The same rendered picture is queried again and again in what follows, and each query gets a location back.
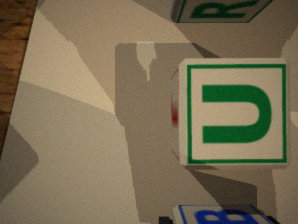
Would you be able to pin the beige square mat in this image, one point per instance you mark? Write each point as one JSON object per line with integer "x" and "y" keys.
{"x": 89, "y": 137}

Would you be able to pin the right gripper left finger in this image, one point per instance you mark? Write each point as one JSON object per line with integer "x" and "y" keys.
{"x": 165, "y": 220}

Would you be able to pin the beige letter block with green u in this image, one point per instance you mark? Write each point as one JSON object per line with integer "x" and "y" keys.
{"x": 231, "y": 113}

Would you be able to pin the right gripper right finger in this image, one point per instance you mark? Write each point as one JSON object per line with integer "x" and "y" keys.
{"x": 272, "y": 220}

